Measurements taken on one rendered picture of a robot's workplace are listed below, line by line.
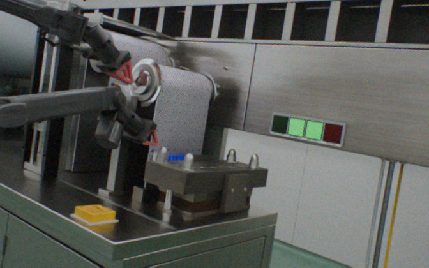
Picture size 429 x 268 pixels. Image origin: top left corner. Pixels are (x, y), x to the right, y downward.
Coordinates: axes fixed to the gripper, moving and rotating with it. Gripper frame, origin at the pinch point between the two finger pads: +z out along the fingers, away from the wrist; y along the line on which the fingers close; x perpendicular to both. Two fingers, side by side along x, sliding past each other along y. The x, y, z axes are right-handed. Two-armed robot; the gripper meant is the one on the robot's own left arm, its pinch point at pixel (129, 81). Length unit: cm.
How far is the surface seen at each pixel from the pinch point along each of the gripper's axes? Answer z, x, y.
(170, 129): 17.6, -2.3, 7.6
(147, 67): -0.4, 6.0, 3.3
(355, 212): 254, 113, -36
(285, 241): 280, 79, -97
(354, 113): 31, 24, 54
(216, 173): 25.6, -9.0, 27.0
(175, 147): 23.9, -4.5, 7.3
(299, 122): 33, 19, 37
